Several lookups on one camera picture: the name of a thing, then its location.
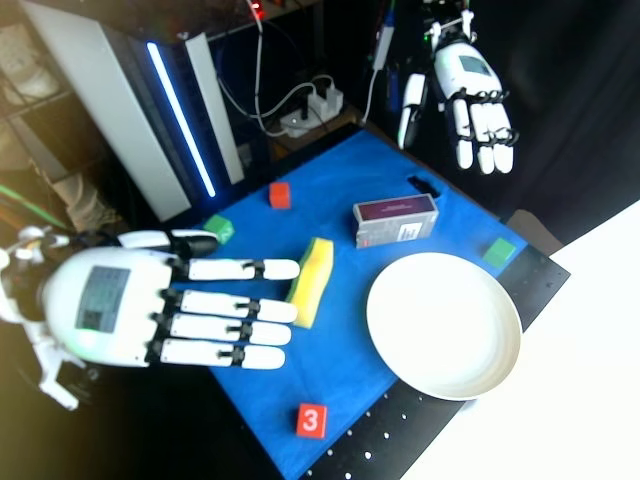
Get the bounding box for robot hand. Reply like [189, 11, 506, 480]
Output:
[42, 228, 301, 371]
[398, 40, 519, 176]

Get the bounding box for purple and grey box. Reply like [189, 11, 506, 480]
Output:
[352, 193, 440, 250]

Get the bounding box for yellow green sponge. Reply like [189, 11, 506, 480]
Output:
[285, 236, 335, 330]

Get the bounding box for white round plate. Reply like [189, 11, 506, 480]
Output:
[365, 252, 524, 402]

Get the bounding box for black curtain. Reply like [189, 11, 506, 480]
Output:
[464, 0, 640, 236]

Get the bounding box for green block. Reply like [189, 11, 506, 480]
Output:
[482, 237, 517, 269]
[202, 214, 236, 246]

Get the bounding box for white power strip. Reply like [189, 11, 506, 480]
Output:
[278, 87, 346, 139]

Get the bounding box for wooden shelf unit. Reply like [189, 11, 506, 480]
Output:
[0, 0, 109, 226]

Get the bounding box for computer tower with blue light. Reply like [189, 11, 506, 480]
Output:
[19, 0, 246, 224]

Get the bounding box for plain red block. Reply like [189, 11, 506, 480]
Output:
[268, 182, 292, 209]

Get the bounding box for blue cloth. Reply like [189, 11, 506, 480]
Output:
[169, 128, 531, 480]

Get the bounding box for red block with number three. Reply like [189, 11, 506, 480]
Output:
[295, 402, 329, 440]

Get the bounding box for white adapter with cable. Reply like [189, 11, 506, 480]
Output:
[362, 22, 397, 124]

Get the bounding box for green cable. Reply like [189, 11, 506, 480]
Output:
[0, 183, 69, 229]

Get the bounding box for grey cable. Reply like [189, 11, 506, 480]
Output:
[217, 73, 336, 121]

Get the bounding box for white cable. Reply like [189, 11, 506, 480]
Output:
[252, 14, 266, 121]

